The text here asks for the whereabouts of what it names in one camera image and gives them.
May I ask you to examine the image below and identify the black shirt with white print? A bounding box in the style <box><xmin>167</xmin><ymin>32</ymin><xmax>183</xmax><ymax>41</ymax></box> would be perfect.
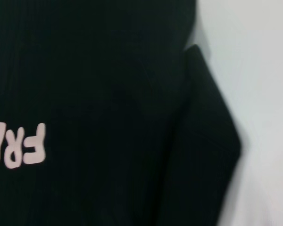
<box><xmin>0</xmin><ymin>0</ymin><xmax>243</xmax><ymax>226</ymax></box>

